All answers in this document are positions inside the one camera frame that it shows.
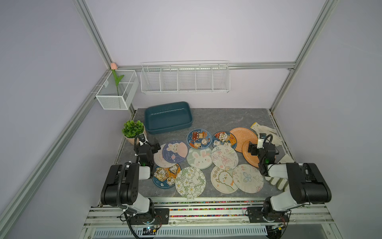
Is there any purple bunny coaster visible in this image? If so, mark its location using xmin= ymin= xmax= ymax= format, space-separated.
xmin=162 ymin=140 xmax=189 ymax=163

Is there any teal plastic storage box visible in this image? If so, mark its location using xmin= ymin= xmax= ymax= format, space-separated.
xmin=144 ymin=102 xmax=194 ymax=134

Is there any pink floral sketch coaster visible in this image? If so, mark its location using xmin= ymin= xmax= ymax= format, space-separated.
xmin=211 ymin=145 xmax=239 ymax=171

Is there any blue bunny bear coaster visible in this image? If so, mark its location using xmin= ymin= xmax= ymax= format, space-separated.
xmin=211 ymin=131 xmax=237 ymax=149

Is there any blue bear picnic coaster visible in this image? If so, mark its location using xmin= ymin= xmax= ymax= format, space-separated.
xmin=187 ymin=128 xmax=212 ymax=150

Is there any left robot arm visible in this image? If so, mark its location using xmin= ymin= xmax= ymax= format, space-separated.
xmin=100 ymin=134 xmax=161 ymax=221

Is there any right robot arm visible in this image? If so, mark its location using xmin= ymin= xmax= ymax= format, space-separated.
xmin=247 ymin=133 xmax=332 ymax=217

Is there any white work glove far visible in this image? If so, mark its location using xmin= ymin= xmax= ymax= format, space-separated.
xmin=251 ymin=122 xmax=283 ymax=146

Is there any pink swirl coaster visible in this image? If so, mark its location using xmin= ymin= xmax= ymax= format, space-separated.
xmin=154 ymin=144 xmax=175 ymax=168

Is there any orange round coaster near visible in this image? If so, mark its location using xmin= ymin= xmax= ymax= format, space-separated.
xmin=242 ymin=138 xmax=260 ymax=168

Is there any orange round coaster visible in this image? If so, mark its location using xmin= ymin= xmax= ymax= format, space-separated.
xmin=242 ymin=138 xmax=260 ymax=168
xmin=230 ymin=127 xmax=258 ymax=153

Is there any green potted plant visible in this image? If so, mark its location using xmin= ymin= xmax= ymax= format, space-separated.
xmin=122 ymin=120 xmax=147 ymax=145

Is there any orange round coaster far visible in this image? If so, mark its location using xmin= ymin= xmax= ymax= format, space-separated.
xmin=230 ymin=127 xmax=258 ymax=153

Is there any blue orange toast coaster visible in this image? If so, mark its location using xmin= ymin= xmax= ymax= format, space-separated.
xmin=152 ymin=164 xmax=181 ymax=189

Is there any butterfly cream coaster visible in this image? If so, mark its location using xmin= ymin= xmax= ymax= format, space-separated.
xmin=232 ymin=164 xmax=264 ymax=194

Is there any white grey glove near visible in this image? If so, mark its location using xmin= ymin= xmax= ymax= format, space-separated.
xmin=265 ymin=154 xmax=294 ymax=192

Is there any alpaca cream coaster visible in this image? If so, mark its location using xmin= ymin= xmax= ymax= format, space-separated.
xmin=210 ymin=166 xmax=238 ymax=194

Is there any white flower green coaster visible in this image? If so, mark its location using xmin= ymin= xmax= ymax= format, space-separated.
xmin=175 ymin=167 xmax=206 ymax=199

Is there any green bunny coaster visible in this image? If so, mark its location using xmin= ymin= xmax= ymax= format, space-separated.
xmin=187 ymin=148 xmax=212 ymax=170

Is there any pink artificial tulip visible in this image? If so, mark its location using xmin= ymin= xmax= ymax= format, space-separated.
xmin=110 ymin=62 xmax=124 ymax=96

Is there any white mesh wall basket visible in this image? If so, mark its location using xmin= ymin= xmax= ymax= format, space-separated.
xmin=96 ymin=70 xmax=139 ymax=110

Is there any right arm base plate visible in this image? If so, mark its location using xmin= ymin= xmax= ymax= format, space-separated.
xmin=244 ymin=207 xmax=289 ymax=223

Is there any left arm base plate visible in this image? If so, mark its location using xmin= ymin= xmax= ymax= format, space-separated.
xmin=129 ymin=208 xmax=170 ymax=225

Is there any white wire wall shelf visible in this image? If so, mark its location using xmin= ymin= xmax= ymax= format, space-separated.
xmin=140 ymin=60 xmax=231 ymax=94

